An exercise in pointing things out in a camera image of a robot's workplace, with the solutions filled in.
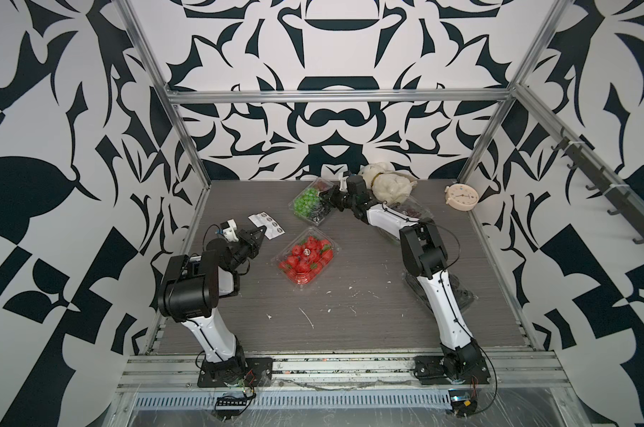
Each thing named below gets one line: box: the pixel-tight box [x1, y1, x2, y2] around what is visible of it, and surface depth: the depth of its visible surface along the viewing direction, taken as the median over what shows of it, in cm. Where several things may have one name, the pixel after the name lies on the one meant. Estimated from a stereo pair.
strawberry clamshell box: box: [271, 226, 340, 289], surface depth 93 cm
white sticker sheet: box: [248, 211, 286, 241], surface depth 95 cm
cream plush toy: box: [357, 161, 419, 206], surface depth 110 cm
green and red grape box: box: [288, 177, 337, 227], surface depth 106 cm
